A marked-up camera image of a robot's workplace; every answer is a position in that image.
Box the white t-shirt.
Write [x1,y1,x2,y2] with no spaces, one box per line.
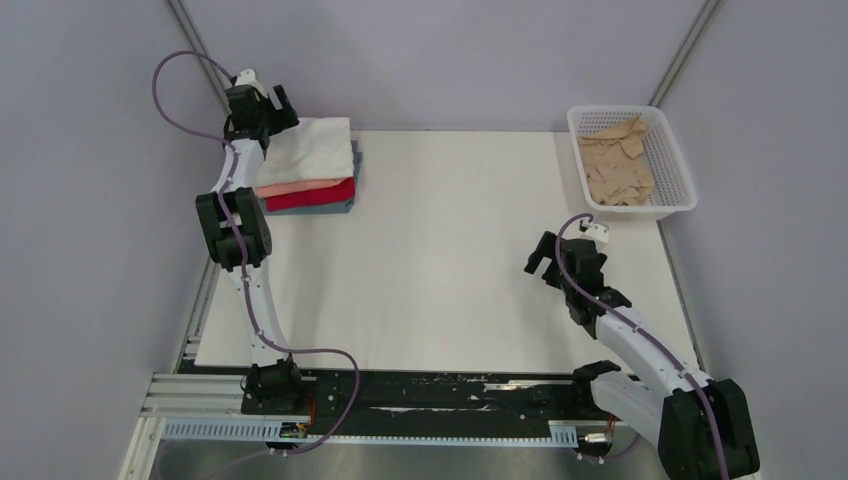
[256,117,354,187]

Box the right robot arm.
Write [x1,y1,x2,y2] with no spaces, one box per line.
[524,231,761,479]

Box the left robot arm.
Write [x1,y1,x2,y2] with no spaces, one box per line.
[195,80,306,415]

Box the folded salmon pink t-shirt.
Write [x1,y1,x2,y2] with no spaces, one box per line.
[257,177,347,198]

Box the beige t-shirt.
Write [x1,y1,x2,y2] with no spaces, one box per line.
[578,116,655,207]

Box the folded red t-shirt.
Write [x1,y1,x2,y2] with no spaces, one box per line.
[264,177,357,215]

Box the white plastic laundry basket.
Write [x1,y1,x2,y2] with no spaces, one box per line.
[567,105,697,221]

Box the folded teal t-shirt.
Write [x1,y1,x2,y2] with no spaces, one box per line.
[260,140,363,215]

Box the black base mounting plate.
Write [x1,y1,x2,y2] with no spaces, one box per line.
[239,367,637,440]

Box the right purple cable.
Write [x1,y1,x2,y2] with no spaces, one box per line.
[553,212,731,480]

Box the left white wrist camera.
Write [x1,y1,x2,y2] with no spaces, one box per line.
[232,69,269,98]

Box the left aluminium frame post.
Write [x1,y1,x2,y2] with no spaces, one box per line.
[162,0,231,119]

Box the aluminium frame post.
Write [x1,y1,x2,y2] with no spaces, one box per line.
[162,0,231,119]
[648,0,725,108]

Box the white slotted cable duct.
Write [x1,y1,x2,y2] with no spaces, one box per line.
[161,419,579,449]

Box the right aluminium frame post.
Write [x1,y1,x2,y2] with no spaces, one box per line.
[648,0,725,108]

